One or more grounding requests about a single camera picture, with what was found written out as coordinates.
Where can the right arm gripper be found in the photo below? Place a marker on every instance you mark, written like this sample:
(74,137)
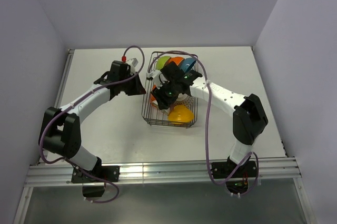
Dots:
(161,99)

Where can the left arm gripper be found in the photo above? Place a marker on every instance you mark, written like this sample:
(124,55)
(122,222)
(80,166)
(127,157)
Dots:
(138,88)

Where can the red orange square bowl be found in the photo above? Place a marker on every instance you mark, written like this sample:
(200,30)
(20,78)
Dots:
(152,98)

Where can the patterned round bowl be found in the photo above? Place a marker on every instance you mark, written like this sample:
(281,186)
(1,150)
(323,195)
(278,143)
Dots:
(184,99)

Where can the yellow round bowl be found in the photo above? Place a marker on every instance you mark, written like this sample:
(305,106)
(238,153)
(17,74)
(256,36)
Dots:
(180,114)

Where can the white square bowl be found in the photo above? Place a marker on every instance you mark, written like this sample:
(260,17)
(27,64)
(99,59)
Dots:
(161,62)

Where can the blue ceramic bowl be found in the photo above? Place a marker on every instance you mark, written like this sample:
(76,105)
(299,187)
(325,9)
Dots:
(187,64)

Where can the orange white round bowl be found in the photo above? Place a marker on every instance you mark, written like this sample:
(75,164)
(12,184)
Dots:
(177,60)

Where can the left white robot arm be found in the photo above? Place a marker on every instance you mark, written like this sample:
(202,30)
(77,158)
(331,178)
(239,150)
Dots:
(61,127)

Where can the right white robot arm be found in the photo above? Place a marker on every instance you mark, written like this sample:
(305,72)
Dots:
(248,115)

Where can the black wire dish rack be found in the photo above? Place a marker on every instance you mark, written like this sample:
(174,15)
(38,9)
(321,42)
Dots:
(150,113)

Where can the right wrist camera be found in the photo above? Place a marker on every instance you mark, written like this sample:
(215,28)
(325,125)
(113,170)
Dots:
(156,77)

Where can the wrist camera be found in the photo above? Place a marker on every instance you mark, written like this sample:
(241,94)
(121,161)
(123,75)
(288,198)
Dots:
(156,77)
(131,62)

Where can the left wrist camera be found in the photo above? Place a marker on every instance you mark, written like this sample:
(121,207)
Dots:
(131,62)

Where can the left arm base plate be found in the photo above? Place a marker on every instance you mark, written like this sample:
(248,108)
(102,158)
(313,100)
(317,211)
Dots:
(108,173)

